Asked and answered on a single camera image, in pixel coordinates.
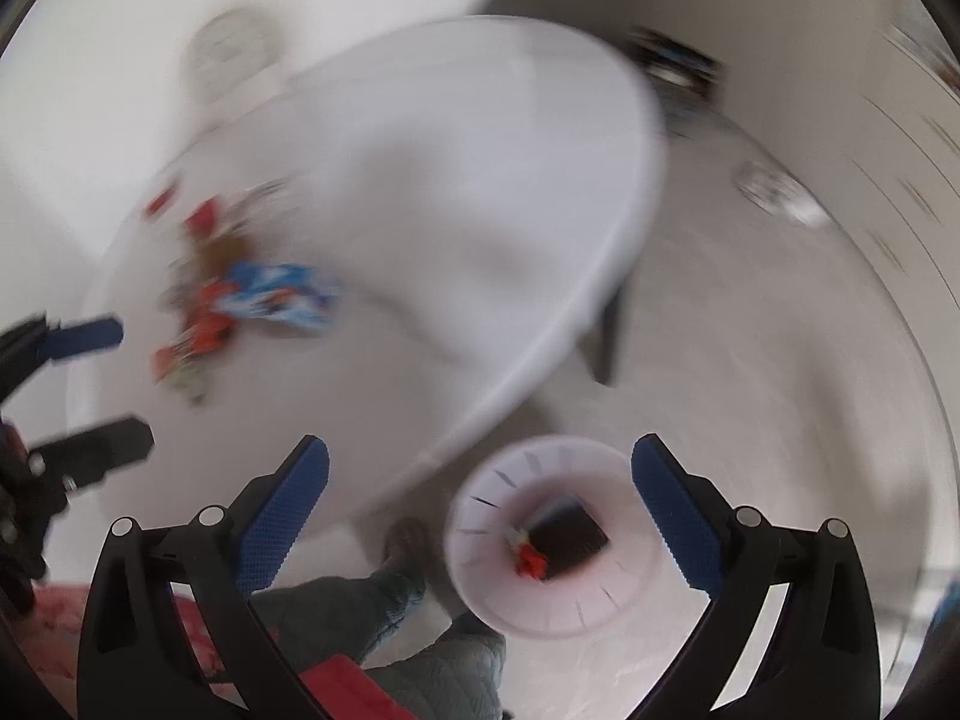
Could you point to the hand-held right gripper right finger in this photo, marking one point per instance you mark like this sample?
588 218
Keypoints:
675 517

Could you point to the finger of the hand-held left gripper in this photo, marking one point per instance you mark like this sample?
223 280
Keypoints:
82 337
97 450

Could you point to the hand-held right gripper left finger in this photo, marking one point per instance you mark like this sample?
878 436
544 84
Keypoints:
289 510

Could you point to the dark brown packet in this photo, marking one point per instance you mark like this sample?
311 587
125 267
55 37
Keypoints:
570 540

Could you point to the green and white wrapper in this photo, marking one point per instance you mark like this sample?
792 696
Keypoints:
187 384

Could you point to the long red wrapper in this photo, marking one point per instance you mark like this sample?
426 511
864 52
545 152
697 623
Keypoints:
196 341

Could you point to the red orange wrapper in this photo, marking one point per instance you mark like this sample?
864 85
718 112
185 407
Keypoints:
206 301

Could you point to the small red wrapper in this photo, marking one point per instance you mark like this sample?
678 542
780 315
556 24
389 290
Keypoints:
531 562
161 201

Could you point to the brown wrapper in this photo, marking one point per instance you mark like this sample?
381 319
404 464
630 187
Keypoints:
225 247

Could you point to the white plastic bin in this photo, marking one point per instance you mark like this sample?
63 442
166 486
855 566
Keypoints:
510 600

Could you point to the blue and white snack packet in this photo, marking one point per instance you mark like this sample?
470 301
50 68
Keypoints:
277 296

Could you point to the pink patterned garment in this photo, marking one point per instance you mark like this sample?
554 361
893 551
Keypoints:
52 615

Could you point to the brown slipper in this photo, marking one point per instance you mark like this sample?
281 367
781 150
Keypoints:
409 544

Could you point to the red cloth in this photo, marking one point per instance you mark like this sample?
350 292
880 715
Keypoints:
341 686

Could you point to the dark table leg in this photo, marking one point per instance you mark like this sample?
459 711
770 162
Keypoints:
611 337

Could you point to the grey quilted trousers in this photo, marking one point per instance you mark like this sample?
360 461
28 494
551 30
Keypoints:
450 660

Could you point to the white patterned floor object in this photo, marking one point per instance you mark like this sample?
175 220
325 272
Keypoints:
780 191

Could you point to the dark blurred object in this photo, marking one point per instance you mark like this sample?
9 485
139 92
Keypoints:
675 64

